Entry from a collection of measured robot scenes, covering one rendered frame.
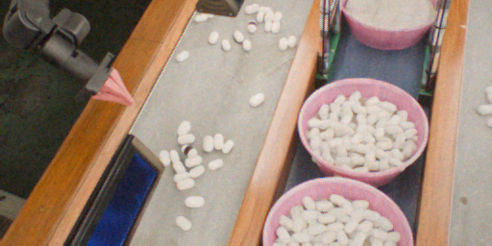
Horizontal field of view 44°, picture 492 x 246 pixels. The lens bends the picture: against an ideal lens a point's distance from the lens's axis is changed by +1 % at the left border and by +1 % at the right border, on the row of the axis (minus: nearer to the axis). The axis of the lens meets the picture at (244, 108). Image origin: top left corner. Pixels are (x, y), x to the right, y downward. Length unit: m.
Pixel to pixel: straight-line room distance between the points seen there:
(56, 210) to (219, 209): 0.32
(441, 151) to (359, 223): 0.22
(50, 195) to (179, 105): 0.34
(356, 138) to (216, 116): 0.31
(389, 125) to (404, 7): 0.42
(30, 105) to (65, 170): 1.32
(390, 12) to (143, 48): 0.63
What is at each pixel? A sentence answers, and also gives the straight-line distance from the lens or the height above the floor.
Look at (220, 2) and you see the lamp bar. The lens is 1.11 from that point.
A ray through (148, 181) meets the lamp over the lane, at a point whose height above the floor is 1.06.
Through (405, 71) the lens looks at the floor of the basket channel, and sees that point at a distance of 1.56.
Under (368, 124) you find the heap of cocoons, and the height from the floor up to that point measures 0.73.
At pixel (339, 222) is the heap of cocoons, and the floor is 0.74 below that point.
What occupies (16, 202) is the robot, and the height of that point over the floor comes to 0.47.
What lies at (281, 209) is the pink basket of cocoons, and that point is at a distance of 1.19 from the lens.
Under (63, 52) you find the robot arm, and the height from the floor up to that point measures 0.98.
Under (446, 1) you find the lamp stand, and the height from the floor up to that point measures 0.97.
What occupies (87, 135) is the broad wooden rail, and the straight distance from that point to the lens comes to 1.36.
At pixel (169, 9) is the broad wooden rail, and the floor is 0.76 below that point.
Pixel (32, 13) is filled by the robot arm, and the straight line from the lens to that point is 1.23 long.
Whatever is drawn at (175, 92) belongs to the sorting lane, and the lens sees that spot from 1.43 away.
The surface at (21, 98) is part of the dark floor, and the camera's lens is 2.66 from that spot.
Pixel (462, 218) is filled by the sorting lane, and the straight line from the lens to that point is 1.23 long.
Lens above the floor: 1.75
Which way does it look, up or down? 47 degrees down
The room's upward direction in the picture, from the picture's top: 6 degrees counter-clockwise
